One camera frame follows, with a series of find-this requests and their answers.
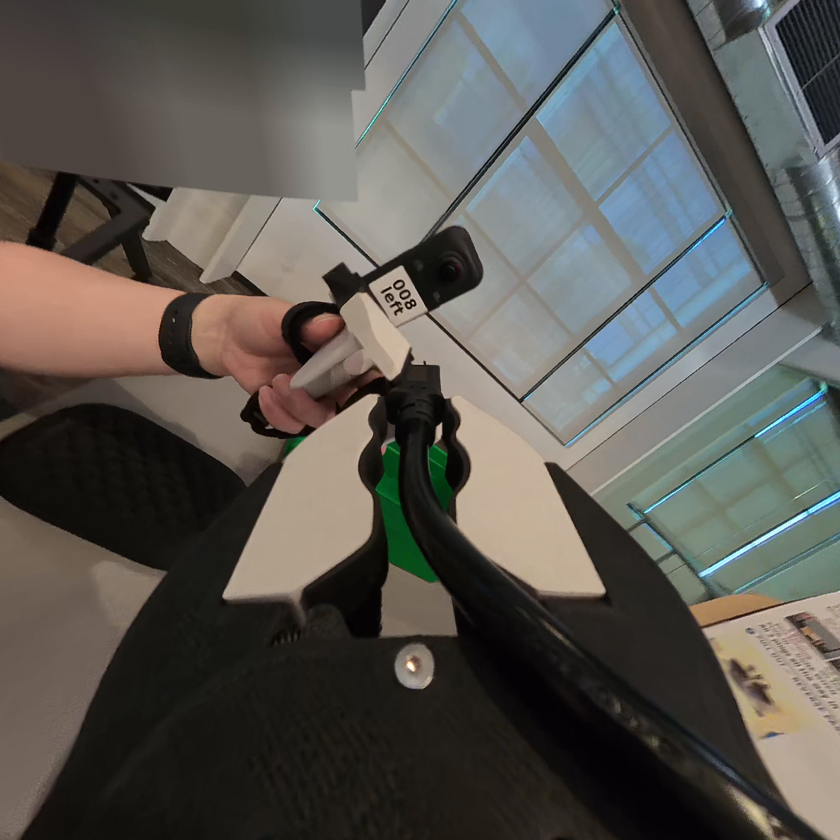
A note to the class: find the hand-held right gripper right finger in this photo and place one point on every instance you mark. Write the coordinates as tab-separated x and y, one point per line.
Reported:
525	512

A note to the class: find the large frosted window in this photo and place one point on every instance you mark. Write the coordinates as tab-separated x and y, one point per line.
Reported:
558	197

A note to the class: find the white air vent grille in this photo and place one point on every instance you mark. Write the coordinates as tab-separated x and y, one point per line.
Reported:
814	59

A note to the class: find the round spiral metal duct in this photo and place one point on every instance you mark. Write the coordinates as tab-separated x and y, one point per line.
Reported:
820	216

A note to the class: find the interior glass partition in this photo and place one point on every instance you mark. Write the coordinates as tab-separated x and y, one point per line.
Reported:
735	492

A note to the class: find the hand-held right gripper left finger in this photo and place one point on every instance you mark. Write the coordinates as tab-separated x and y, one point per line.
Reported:
308	518

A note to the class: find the printed instruction poster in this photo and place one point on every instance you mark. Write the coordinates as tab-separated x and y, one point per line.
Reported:
787	689

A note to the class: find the cardboard backing board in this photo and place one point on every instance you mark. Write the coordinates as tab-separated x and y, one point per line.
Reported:
728	607

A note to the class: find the black wristband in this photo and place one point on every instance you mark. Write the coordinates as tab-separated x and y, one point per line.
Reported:
180	334

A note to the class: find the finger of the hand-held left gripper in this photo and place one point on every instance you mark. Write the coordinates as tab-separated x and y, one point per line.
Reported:
380	334

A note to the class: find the person's left hand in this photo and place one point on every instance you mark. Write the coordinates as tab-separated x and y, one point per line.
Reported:
249	341

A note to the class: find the green plastic crate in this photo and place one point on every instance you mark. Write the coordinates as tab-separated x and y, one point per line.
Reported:
400	538

